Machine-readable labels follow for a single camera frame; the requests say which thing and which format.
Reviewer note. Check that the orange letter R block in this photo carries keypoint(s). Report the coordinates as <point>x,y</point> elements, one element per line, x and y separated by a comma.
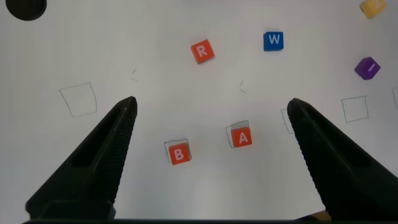
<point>202,51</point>

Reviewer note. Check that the orange letter A block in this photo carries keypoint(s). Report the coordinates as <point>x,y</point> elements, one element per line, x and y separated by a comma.
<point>241,137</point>

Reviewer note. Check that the blue letter W block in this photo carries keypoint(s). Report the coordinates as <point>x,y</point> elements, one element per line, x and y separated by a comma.
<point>273,41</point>

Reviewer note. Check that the black round table grommet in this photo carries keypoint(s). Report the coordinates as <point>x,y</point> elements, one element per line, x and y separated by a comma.
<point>26,8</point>

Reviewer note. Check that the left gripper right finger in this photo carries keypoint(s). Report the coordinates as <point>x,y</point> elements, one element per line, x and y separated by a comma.
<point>342,171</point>

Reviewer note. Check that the yellow letter block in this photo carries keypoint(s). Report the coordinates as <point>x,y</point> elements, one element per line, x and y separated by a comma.
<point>373,7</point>

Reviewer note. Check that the orange letter B block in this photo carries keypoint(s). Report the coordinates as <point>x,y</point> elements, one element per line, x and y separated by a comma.
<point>179,154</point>

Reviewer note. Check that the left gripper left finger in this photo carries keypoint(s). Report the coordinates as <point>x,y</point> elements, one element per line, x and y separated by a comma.
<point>93,165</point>

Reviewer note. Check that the purple letter I block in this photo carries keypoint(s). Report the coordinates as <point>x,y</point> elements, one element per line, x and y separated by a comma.
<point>367,68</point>

